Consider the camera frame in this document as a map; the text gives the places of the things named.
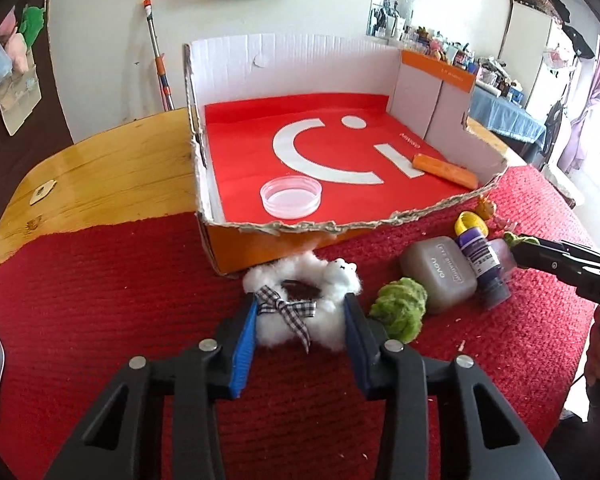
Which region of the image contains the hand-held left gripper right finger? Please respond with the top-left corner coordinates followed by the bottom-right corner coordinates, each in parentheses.
top-left (342, 292), bottom-right (561, 480)

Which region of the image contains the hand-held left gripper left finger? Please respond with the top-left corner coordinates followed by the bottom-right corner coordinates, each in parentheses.
top-left (42, 294), bottom-right (258, 480)

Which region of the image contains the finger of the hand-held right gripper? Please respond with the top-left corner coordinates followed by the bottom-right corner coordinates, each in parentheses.
top-left (527, 238), bottom-right (600, 269)
top-left (511, 251), bottom-right (583, 291)

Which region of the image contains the white fluffy toy checked ribbon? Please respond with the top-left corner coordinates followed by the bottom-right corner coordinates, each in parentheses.
top-left (242, 251), bottom-right (363, 353)

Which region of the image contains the green fuzzy toy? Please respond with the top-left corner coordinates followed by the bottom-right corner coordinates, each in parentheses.
top-left (369, 277), bottom-right (428, 343)

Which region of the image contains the grey eyeshadow case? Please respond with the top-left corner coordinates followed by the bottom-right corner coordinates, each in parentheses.
top-left (399, 236), bottom-right (478, 315)

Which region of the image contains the white and orange cardboard box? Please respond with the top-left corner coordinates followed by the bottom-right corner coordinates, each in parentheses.
top-left (182, 32), bottom-right (510, 277)

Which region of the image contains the small green fuzzy piece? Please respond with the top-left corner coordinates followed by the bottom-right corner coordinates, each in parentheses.
top-left (503, 231), bottom-right (540, 250)

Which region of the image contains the purple paint bottle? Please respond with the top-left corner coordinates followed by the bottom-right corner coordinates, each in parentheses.
top-left (455, 227), bottom-right (512, 311)

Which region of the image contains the orange carrot toy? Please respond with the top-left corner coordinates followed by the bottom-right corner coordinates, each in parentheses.
top-left (412, 154), bottom-right (478, 191)

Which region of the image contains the purple curtain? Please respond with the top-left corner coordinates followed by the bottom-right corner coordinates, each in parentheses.
top-left (560, 35), bottom-right (600, 173)

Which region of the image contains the red tablecloth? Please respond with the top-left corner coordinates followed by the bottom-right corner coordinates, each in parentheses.
top-left (0, 165), bottom-right (598, 480)

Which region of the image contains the person's dark clothing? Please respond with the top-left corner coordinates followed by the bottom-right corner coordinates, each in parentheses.
top-left (545, 390), bottom-right (600, 480)

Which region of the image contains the clear round plastic lid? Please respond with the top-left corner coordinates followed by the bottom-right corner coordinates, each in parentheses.
top-left (260, 176), bottom-right (324, 219)

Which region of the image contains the white refrigerator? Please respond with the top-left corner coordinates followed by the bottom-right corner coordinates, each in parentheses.
top-left (497, 0), bottom-right (563, 106)

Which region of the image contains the black garment on refrigerator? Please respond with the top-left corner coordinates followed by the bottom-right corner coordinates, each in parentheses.
top-left (555, 0), bottom-right (596, 58)

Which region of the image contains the cluttered blue-cloth side table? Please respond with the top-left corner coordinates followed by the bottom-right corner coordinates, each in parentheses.
top-left (370, 0), bottom-right (526, 101)

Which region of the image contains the small wooden tag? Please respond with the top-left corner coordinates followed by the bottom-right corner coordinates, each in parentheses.
top-left (29, 180), bottom-right (58, 206)

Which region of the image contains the hanging clear pouch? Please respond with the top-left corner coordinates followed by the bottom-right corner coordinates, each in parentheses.
top-left (0, 40), bottom-right (43, 136)

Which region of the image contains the pink plush toy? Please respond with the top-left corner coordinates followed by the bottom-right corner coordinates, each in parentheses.
top-left (0, 7), bottom-right (31, 73)

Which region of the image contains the green plush toy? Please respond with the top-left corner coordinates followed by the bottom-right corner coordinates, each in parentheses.
top-left (20, 5), bottom-right (48, 46)

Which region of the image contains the mop handle with orange grips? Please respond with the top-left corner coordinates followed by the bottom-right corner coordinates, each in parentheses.
top-left (142, 0), bottom-right (176, 111)

